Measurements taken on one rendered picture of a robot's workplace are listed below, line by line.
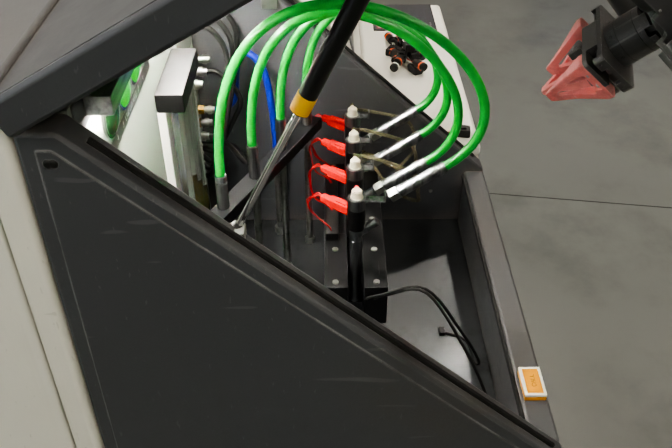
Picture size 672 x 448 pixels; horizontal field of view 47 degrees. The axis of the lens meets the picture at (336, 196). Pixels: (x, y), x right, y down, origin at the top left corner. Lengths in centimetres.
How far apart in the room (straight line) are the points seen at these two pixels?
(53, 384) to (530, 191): 244
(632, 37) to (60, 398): 78
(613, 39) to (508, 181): 223
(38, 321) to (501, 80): 325
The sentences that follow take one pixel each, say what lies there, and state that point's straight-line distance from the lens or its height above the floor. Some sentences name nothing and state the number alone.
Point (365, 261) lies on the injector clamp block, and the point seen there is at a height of 98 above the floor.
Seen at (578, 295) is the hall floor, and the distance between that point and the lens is 272.
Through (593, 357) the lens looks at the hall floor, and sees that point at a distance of 254.
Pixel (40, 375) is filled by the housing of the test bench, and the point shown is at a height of 113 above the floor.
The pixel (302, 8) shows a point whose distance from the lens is 99.
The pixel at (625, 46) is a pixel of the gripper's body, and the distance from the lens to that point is 98.
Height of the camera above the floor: 181
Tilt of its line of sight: 37 degrees down
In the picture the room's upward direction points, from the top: straight up
